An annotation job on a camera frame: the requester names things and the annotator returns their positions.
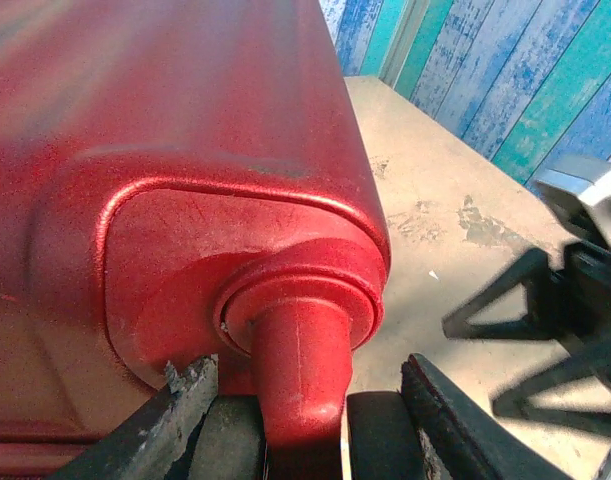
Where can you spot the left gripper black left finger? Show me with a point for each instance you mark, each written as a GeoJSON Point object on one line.
{"type": "Point", "coordinates": [145, 435]}

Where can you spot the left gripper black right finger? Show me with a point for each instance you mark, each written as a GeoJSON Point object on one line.
{"type": "Point", "coordinates": [460, 440]}

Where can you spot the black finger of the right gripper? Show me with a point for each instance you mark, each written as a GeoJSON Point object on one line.
{"type": "Point", "coordinates": [605, 385]}
{"type": "Point", "coordinates": [545, 280]}

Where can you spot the red hard-shell suitcase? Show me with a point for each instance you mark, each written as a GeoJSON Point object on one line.
{"type": "Point", "coordinates": [185, 125]}

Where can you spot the small white scrap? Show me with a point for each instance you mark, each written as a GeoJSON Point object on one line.
{"type": "Point", "coordinates": [433, 274]}

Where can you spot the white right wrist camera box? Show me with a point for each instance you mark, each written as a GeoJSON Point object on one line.
{"type": "Point", "coordinates": [585, 190]}

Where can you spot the aluminium frame post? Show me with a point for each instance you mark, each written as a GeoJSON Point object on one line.
{"type": "Point", "coordinates": [405, 40]}

